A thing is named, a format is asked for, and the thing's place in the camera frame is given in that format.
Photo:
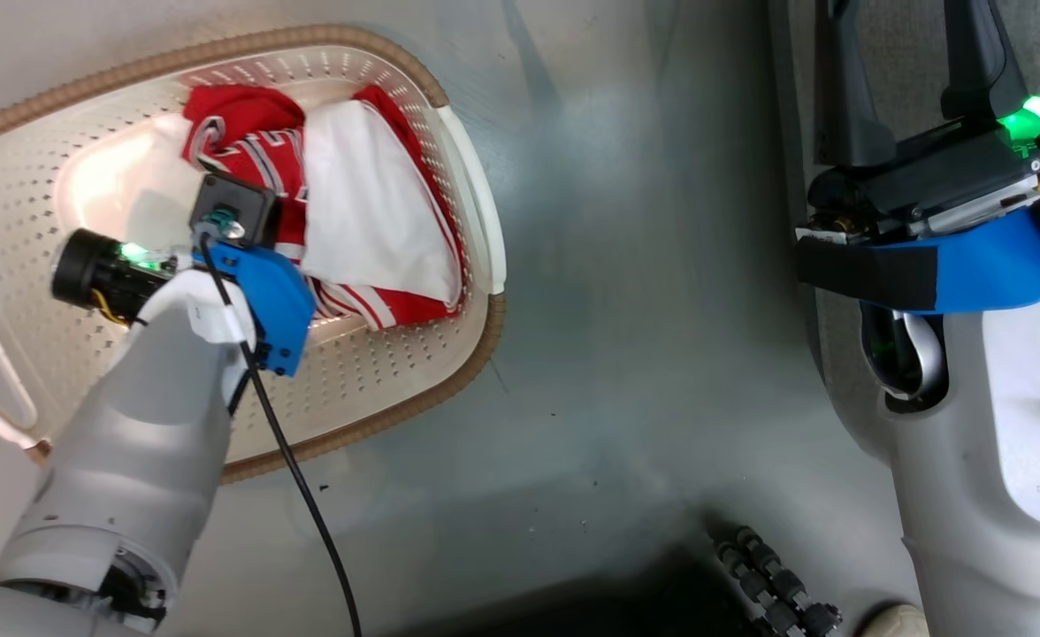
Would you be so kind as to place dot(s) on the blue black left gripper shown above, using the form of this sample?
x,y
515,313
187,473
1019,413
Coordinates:
x,y
272,301

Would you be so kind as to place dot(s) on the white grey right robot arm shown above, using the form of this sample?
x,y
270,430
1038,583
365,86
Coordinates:
x,y
997,460

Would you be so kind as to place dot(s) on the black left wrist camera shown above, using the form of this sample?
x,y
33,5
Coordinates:
x,y
233,208

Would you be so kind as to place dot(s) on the red and white jersey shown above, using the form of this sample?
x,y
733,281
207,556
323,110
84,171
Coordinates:
x,y
370,212

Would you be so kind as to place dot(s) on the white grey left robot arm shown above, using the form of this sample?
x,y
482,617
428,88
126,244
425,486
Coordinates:
x,y
122,460

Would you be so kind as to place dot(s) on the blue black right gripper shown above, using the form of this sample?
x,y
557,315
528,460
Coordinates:
x,y
944,230

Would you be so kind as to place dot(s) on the cream perforated laundry basket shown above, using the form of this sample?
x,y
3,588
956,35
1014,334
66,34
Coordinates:
x,y
378,380

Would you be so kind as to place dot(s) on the grey fabric sofa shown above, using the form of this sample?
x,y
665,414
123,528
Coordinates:
x,y
913,71

